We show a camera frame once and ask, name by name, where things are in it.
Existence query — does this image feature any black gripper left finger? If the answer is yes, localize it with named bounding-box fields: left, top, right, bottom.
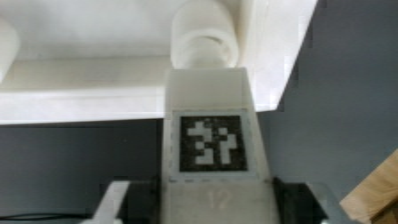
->
left=87, top=179, right=156, bottom=224

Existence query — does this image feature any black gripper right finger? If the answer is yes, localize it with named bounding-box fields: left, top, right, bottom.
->
left=271, top=177, right=357, bottom=224

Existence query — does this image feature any wooden block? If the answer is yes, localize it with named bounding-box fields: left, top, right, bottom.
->
left=339, top=149, right=398, bottom=224

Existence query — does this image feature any white table leg tag 12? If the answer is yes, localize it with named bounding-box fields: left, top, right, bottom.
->
left=159, top=0, right=279, bottom=224

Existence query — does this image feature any white square table top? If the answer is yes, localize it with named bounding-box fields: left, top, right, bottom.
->
left=0, top=0, right=318, bottom=125

